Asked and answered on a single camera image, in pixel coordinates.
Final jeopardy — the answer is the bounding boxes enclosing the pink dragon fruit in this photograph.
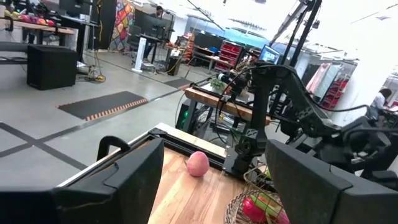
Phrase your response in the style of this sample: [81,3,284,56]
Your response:
[241,194,290,224]

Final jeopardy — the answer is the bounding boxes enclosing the plain black floor mat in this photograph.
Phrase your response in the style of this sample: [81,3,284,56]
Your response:
[164,77,194,90]

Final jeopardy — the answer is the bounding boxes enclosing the wooden table with fruit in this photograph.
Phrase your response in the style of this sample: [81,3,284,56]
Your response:
[0,9,76,46]

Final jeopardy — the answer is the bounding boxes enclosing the tall black panel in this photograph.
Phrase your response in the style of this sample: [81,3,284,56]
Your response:
[90,0,118,50]

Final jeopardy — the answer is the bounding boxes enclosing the red bin rack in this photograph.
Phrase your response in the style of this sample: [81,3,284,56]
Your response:
[214,39,245,73]

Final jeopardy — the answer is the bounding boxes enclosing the green leafy object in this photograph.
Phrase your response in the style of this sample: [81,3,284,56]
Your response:
[210,78,225,91]

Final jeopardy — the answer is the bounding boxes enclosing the black computer tower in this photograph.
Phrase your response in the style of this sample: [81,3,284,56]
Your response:
[167,55,181,77]

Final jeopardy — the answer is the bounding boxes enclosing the black mat orange striped edge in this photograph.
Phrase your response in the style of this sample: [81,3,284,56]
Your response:
[57,90,149,122]

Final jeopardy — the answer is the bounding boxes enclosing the wooden workbench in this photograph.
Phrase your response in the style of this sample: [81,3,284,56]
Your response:
[183,85,273,131]

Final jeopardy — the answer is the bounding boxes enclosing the white tower unit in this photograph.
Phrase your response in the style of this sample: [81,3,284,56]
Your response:
[131,37,147,74]

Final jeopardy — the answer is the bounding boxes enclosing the gold wire basket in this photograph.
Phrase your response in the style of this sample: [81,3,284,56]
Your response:
[242,164,292,224]

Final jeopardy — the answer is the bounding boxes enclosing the lit laptop screen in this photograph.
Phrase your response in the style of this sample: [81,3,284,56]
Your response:
[259,44,281,65]

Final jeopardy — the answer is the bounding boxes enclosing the coiled yellow cable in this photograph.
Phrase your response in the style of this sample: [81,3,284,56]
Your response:
[86,57,107,83]

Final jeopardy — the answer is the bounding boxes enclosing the black metal table frame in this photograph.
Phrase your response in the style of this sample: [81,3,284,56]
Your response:
[57,126,242,187]

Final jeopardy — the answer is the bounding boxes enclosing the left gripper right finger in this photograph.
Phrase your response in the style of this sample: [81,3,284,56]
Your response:
[266,139,398,224]

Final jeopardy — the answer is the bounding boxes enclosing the pink peach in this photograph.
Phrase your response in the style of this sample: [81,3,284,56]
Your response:
[185,151,210,177]

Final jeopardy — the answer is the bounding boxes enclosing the black clamp handle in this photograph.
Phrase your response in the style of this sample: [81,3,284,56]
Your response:
[96,135,131,162]

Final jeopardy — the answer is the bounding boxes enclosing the black cabinet box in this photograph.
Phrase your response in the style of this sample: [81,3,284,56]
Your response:
[26,44,78,91]

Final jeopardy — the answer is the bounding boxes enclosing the red shelf rack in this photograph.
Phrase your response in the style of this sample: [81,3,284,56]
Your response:
[320,79,349,110]

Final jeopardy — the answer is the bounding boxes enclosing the black computer monitor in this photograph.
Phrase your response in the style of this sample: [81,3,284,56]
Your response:
[133,9,175,41]

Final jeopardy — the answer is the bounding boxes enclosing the colourful patterned fabric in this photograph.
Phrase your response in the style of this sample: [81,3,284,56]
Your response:
[108,0,135,52]

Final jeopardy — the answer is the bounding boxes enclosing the person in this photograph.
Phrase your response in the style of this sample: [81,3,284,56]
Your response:
[144,5,165,62]
[368,88,393,121]

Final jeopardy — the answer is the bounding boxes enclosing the pink garment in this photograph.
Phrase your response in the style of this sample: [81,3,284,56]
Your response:
[306,63,331,94]

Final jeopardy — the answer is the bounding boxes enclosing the black rig posts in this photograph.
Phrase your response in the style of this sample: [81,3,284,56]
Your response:
[269,0,323,68]

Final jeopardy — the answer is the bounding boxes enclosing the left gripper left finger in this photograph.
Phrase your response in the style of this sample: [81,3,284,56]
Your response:
[0,137,165,224]

